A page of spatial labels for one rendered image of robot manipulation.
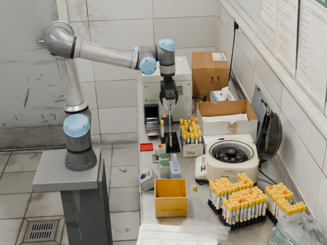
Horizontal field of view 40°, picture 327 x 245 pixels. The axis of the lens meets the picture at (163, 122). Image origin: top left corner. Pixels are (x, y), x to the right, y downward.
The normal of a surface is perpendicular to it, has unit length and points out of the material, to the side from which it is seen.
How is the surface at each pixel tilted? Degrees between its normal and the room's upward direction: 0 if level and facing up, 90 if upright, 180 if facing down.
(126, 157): 0
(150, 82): 89
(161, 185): 90
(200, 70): 89
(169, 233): 0
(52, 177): 1
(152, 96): 90
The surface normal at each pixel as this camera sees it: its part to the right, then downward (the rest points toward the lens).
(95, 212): 0.07, 0.47
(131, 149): -0.03, -0.88
